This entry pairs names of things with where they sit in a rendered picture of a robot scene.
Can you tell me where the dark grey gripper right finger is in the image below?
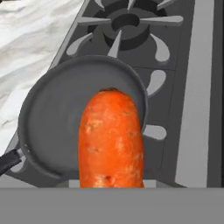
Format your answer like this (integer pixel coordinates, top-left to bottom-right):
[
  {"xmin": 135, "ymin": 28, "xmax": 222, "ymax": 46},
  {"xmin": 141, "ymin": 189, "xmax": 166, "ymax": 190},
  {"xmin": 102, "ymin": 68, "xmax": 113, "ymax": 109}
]
[{"xmin": 142, "ymin": 178, "xmax": 171, "ymax": 189}]

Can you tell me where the grey gas hob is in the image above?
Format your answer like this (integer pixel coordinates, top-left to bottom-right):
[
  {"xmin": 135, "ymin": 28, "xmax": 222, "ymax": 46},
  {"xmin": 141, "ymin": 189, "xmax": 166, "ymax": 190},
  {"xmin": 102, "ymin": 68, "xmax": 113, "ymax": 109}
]
[{"xmin": 0, "ymin": 0, "xmax": 224, "ymax": 189}]

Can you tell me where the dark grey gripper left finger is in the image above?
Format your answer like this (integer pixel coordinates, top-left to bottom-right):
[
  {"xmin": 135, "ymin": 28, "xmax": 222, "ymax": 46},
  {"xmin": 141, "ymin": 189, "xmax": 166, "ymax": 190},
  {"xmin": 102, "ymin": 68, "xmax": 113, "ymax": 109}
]
[{"xmin": 55, "ymin": 178, "xmax": 81, "ymax": 189}]

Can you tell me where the orange carrot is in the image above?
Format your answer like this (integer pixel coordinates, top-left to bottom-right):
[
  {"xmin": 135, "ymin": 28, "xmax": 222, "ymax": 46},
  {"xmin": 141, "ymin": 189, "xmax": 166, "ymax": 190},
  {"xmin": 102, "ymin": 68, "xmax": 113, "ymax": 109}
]
[{"xmin": 78, "ymin": 87, "xmax": 146, "ymax": 189}]

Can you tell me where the dark grey frying pan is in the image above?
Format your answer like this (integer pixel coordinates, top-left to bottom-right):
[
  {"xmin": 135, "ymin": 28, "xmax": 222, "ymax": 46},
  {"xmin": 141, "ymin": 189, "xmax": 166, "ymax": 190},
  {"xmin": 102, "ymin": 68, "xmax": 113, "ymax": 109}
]
[{"xmin": 0, "ymin": 54, "xmax": 149, "ymax": 180}]

